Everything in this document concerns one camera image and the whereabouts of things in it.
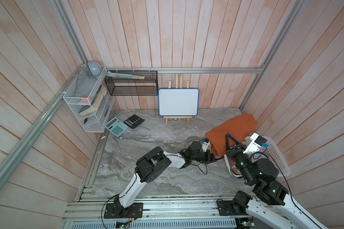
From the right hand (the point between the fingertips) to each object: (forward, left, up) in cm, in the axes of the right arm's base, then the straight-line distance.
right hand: (225, 134), depth 62 cm
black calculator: (+34, +55, -32) cm, 73 cm away
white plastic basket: (+7, -39, -29) cm, 49 cm away
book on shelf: (+19, +74, -4) cm, 76 cm away
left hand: (-1, -4, -26) cm, 26 cm away
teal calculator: (+29, +67, -32) cm, 80 cm away
